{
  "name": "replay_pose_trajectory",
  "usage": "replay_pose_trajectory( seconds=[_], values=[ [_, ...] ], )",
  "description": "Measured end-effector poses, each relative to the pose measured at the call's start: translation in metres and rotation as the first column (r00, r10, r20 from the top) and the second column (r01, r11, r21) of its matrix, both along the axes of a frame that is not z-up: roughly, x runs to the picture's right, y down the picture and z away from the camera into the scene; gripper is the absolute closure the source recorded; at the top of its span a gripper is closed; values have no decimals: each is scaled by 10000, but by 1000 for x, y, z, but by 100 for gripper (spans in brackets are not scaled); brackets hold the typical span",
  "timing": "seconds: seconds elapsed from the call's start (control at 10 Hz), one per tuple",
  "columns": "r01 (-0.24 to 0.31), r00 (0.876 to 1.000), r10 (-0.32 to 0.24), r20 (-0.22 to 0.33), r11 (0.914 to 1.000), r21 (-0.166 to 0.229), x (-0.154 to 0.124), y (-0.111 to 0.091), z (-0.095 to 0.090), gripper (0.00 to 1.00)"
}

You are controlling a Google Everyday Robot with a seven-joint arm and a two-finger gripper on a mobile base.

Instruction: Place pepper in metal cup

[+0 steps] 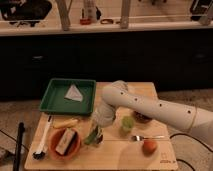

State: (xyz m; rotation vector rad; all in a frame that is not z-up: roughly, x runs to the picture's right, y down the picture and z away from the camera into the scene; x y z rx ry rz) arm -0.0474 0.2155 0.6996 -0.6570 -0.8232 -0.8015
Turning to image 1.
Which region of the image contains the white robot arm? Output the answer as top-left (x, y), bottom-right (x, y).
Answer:
top-left (92, 81), bottom-right (213, 147)

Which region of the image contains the dark metal cup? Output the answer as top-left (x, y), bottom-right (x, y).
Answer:
top-left (134, 112), bottom-right (151, 123)

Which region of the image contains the orange bowl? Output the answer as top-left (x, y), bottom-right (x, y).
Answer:
top-left (48, 128), bottom-right (81, 161)

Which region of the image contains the green plastic tray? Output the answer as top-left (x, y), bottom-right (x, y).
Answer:
top-left (39, 78), bottom-right (96, 116)

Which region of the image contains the metal fork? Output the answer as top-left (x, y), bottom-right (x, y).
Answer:
top-left (130, 135), bottom-right (165, 141)

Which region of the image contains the green pepper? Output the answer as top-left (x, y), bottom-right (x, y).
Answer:
top-left (84, 131), bottom-right (97, 145)

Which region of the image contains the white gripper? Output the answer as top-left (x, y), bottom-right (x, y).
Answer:
top-left (90, 101), bottom-right (116, 144)

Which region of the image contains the yellow banana toy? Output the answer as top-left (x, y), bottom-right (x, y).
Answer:
top-left (53, 119), bottom-right (78, 129)

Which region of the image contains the black pole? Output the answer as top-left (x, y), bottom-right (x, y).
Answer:
top-left (13, 122), bottom-right (25, 171)

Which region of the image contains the black cable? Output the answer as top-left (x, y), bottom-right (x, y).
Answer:
top-left (169, 132), bottom-right (213, 171)

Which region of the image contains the sponge block in bowl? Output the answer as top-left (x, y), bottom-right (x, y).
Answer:
top-left (55, 128), bottom-right (77, 155)

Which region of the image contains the orange fruit toy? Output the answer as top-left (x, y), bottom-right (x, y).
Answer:
top-left (142, 139), bottom-right (157, 155)

